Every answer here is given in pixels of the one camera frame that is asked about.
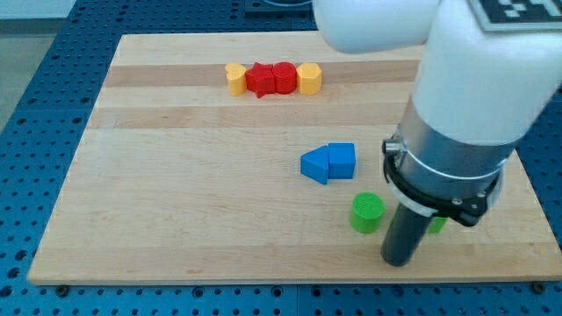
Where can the green cylinder block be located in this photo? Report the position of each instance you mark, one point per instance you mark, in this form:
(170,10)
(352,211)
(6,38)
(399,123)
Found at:
(367,210)

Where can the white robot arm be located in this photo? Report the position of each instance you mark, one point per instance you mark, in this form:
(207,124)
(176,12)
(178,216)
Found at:
(476,93)

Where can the blue cube block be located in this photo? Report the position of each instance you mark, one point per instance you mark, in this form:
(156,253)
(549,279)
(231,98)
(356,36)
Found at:
(341,160)

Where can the blue triangle block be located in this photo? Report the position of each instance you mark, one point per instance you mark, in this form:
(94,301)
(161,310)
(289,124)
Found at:
(314,165)

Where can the wooden board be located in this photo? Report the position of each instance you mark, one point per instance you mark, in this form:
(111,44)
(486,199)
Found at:
(175,181)

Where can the red star block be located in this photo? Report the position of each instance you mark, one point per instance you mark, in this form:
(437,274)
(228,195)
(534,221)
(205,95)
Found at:
(260,79)

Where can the red cylinder block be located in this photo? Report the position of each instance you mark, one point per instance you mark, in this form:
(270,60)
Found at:
(285,77)

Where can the yellow hexagon block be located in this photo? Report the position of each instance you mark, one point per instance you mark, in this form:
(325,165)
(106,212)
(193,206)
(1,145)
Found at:
(309,78)

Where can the yellow heart block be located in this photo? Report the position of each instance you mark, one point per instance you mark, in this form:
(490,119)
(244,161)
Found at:
(236,79)

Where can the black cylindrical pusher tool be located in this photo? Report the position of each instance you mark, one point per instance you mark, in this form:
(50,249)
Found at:
(403,236)

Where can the green block behind pusher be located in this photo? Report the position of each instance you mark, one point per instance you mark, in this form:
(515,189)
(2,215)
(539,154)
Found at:
(437,224)

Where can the black white fiducial marker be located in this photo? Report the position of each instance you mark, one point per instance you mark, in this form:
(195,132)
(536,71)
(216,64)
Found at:
(517,15)

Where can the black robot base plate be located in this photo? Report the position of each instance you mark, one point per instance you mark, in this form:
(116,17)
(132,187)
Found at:
(276,8)

